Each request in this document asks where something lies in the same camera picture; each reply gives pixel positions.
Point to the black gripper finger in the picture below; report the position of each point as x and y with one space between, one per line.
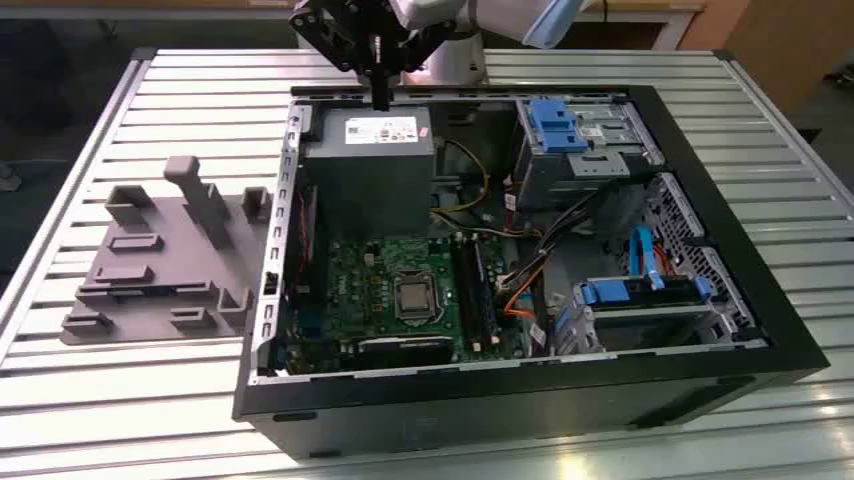
427 47
327 35

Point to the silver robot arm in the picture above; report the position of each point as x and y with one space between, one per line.
453 55

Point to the blue drive bay latch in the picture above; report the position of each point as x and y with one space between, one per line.
556 125

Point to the grey power supply unit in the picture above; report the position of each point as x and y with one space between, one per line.
367 175

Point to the green motherboard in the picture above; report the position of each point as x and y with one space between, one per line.
360 270

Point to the grey parts rack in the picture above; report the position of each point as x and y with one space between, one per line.
166 250

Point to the silver CPU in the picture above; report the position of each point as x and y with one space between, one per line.
415 298

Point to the brown wooden cabinet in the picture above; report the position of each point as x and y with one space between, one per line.
787 40

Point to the hard disk in blue carrier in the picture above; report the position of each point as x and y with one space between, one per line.
607 292

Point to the black graphics card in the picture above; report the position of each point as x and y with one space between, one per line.
400 350

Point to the metal disk bay cage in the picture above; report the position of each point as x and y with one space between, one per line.
654 312

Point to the black PC case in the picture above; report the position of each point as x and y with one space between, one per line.
467 415

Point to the wooden desk white frame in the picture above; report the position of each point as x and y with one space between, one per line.
680 25

